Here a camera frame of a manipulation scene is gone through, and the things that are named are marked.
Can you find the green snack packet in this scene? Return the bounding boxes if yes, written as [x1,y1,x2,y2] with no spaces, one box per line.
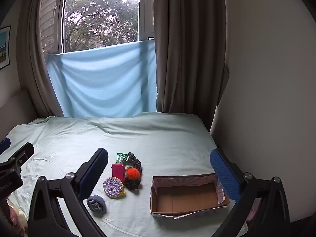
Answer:
[117,152,130,165]

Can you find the bed with pale green sheet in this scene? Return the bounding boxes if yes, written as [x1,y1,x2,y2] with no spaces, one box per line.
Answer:
[0,112,248,237]

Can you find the round glitter compact mirror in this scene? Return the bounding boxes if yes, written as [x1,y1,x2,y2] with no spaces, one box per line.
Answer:
[103,176,126,198]

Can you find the black patterned scrunchie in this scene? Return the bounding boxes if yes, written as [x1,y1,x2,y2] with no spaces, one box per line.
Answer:
[126,151,143,173]

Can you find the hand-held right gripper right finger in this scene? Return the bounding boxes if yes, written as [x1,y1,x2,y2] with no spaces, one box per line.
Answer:
[210,148,290,237]

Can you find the dark fluffy scrunchie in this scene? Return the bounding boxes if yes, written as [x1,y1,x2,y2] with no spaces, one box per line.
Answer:
[123,178,143,191]

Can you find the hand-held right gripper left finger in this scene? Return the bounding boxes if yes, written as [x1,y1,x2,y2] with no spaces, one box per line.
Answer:
[27,148,109,237]

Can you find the pink zip pouch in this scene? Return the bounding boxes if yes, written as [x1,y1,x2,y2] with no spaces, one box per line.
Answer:
[112,163,126,184]

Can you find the orange pompom hair tie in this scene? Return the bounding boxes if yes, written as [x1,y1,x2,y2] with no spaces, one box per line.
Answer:
[125,167,141,180]

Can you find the person's left hand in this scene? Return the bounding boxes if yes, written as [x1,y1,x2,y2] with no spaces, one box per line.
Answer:
[7,201,26,237]

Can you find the grey socks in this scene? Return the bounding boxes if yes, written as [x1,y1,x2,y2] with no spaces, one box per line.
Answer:
[86,195,107,214]

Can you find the window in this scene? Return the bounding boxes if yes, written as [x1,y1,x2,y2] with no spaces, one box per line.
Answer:
[39,0,155,55]

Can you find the brown curtain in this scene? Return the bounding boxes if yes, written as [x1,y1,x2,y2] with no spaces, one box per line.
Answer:
[17,0,64,118]
[153,0,229,132]

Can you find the cardboard box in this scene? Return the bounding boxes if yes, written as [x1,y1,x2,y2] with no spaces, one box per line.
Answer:
[150,173,230,220]

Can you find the wall poster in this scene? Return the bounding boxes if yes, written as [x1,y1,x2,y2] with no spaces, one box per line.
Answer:
[0,25,12,70]

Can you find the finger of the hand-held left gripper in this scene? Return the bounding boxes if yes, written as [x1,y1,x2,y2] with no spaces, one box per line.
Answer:
[0,138,12,155]
[8,142,34,166]

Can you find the light blue hanging cloth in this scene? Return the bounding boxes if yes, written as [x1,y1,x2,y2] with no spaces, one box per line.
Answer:
[45,39,158,118]

